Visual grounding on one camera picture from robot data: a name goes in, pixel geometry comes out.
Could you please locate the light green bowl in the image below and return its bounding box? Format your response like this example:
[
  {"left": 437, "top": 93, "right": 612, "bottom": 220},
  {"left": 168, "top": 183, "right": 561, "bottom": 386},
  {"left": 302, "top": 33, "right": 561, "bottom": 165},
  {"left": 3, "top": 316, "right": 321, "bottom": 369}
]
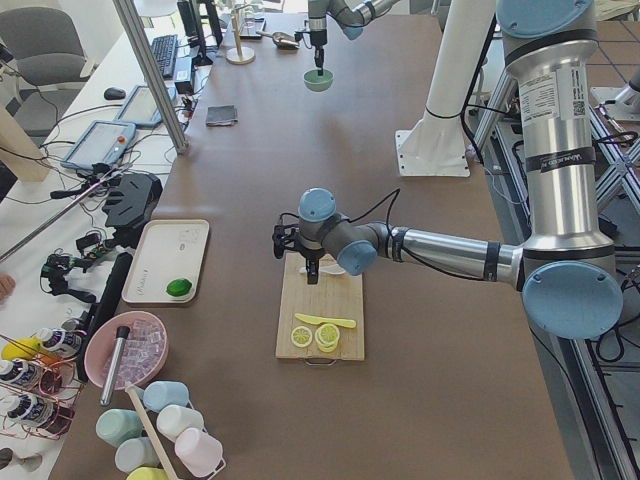
[{"left": 303, "top": 69, "right": 334, "bottom": 92}]

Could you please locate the cream rabbit tray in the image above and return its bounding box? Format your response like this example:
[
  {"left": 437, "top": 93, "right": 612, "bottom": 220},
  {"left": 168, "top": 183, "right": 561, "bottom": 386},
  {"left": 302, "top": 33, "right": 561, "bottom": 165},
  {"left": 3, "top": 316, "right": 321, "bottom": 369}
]
[{"left": 121, "top": 219, "right": 210, "bottom": 305}]

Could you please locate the yellow plastic knife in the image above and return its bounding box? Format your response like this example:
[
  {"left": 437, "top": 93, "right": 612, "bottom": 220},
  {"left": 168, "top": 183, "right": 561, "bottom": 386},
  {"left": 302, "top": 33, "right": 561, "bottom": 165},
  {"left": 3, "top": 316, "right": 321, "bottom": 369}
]
[{"left": 294, "top": 313, "right": 356, "bottom": 329}]

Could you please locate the black monitor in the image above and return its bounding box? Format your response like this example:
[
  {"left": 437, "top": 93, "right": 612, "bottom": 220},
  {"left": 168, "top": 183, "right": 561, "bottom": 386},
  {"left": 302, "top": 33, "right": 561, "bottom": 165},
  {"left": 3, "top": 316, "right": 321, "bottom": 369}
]
[{"left": 177, "top": 0, "right": 224, "bottom": 66}]

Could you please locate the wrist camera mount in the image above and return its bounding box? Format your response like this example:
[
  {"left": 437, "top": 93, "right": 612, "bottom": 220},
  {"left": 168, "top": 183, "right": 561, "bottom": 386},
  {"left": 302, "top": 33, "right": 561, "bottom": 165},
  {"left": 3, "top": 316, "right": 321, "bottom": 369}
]
[{"left": 272, "top": 212, "right": 300, "bottom": 259}]

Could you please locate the black keyboard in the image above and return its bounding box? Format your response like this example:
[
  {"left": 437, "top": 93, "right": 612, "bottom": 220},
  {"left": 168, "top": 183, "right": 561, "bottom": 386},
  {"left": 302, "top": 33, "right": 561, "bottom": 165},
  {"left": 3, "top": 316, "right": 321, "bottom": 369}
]
[{"left": 151, "top": 34, "right": 178, "bottom": 79}]

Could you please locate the green lime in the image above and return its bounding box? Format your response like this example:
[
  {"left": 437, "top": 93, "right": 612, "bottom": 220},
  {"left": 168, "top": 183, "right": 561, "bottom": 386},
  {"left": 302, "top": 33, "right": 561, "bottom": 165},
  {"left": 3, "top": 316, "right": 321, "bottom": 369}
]
[{"left": 165, "top": 278, "right": 193, "bottom": 298}]

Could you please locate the grey office chair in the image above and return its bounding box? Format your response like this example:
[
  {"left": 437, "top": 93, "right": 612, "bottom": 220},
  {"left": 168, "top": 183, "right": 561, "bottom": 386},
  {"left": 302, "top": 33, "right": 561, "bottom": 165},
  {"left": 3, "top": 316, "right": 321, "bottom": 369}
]
[{"left": 1, "top": 6, "right": 94, "bottom": 117}]

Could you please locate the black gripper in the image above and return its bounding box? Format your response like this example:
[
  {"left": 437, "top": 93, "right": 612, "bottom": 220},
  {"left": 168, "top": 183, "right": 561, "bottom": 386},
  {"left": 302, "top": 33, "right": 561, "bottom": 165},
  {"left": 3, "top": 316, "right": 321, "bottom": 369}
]
[
  {"left": 311, "top": 29, "right": 326, "bottom": 76},
  {"left": 294, "top": 234, "right": 326, "bottom": 285}
]

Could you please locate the lemon slice left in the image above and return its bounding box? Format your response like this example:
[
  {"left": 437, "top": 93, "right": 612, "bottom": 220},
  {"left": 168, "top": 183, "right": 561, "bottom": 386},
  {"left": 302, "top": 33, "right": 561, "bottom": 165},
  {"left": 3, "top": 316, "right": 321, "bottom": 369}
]
[{"left": 290, "top": 326, "right": 314, "bottom": 349}]

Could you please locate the grey folded cloth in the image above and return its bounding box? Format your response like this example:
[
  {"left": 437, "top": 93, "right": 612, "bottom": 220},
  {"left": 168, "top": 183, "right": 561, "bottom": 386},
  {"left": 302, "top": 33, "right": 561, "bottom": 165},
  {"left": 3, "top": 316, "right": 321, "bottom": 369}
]
[{"left": 205, "top": 105, "right": 238, "bottom": 127}]

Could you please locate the metal muddler tube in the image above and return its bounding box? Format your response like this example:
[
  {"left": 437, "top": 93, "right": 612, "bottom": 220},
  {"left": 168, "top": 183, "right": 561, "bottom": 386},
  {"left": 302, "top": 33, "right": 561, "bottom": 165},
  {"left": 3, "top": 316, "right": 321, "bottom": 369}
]
[{"left": 99, "top": 326, "right": 131, "bottom": 407}]

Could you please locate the aluminium frame post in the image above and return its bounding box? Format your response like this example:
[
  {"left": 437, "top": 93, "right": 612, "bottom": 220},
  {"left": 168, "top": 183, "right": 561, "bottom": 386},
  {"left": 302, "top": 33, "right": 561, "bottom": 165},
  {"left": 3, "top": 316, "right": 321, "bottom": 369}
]
[{"left": 113, "top": 0, "right": 188, "bottom": 154}]

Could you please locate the teach pendant far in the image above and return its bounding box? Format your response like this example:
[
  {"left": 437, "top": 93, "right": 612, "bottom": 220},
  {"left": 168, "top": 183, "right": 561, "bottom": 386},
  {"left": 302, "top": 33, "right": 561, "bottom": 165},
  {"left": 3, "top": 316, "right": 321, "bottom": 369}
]
[{"left": 114, "top": 85, "right": 162, "bottom": 129}]

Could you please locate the bamboo cutting board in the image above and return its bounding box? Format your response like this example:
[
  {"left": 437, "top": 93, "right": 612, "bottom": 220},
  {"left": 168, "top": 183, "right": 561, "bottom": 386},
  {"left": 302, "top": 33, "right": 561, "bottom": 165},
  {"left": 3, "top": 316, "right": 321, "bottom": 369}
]
[{"left": 275, "top": 252, "right": 365, "bottom": 361}]

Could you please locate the pink bowl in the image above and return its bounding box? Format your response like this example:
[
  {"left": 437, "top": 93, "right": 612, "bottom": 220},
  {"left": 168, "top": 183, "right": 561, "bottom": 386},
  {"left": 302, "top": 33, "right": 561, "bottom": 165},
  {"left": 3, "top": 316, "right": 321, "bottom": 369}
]
[{"left": 84, "top": 311, "right": 169, "bottom": 390}]

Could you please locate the white pole base plate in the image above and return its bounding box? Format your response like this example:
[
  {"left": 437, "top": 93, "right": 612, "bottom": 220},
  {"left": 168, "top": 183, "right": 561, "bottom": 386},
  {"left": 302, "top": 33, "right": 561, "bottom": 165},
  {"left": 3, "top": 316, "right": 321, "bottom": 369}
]
[{"left": 395, "top": 127, "right": 470, "bottom": 177}]

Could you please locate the white support pole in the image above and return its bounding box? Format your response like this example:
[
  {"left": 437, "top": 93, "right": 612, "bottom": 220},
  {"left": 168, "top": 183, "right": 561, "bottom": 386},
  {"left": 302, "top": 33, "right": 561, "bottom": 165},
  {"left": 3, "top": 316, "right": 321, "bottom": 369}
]
[{"left": 423, "top": 0, "right": 496, "bottom": 137}]

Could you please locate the teach pendant near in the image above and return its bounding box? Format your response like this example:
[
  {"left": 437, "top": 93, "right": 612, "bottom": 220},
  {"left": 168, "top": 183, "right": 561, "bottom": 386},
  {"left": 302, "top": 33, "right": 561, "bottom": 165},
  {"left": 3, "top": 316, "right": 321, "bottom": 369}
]
[{"left": 61, "top": 121, "right": 136, "bottom": 170}]

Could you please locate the white plastic spoon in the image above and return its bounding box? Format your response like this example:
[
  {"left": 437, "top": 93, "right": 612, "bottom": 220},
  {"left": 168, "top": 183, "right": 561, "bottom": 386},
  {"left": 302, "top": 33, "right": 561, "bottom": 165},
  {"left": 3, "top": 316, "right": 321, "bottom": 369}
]
[{"left": 317, "top": 264, "right": 346, "bottom": 275}]

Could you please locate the wooden mug tree stand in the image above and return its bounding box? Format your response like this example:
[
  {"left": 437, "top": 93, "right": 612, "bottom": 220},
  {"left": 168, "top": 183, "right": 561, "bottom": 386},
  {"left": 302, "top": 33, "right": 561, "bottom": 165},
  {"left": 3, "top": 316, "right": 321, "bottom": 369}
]
[{"left": 226, "top": 4, "right": 255, "bottom": 65}]

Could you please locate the teach pendant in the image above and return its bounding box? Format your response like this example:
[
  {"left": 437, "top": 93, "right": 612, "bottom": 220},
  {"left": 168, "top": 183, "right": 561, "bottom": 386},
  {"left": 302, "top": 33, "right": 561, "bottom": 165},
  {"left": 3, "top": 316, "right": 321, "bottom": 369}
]
[
  {"left": 114, "top": 85, "right": 162, "bottom": 129},
  {"left": 61, "top": 121, "right": 136, "bottom": 170}
]

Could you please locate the lemon slice stack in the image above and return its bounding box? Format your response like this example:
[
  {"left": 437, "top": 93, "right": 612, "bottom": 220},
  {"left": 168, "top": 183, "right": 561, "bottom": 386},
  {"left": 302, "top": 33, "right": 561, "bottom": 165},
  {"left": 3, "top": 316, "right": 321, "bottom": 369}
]
[{"left": 315, "top": 323, "right": 341, "bottom": 352}]

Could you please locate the metal scoop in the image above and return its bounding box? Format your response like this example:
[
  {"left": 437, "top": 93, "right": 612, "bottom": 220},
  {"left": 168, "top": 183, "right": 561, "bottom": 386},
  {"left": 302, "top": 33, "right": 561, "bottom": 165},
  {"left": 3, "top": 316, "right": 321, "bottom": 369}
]
[{"left": 257, "top": 30, "right": 299, "bottom": 50}]

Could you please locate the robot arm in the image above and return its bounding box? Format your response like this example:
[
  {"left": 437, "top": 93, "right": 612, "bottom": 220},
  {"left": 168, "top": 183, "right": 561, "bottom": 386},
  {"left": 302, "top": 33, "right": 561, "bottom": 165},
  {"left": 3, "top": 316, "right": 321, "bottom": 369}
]
[
  {"left": 273, "top": 1, "right": 623, "bottom": 339},
  {"left": 307, "top": 0, "right": 396, "bottom": 76}
]

